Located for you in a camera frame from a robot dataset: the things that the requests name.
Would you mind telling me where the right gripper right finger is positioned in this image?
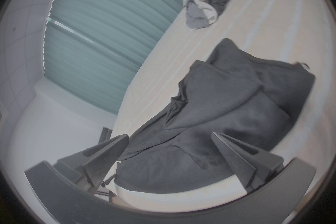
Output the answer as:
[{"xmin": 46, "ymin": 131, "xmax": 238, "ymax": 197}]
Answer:
[{"xmin": 211, "ymin": 132, "xmax": 284, "ymax": 193}]

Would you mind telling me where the blue-green curtain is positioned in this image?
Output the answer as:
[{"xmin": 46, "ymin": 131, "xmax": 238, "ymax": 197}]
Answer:
[{"xmin": 42, "ymin": 0, "xmax": 192, "ymax": 115}]

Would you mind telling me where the dark grey garment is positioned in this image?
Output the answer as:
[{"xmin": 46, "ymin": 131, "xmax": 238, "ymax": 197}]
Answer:
[{"xmin": 115, "ymin": 38, "xmax": 316, "ymax": 194}]

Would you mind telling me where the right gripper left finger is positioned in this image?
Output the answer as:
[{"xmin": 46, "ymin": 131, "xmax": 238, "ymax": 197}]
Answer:
[{"xmin": 57, "ymin": 134, "xmax": 130, "ymax": 195}]

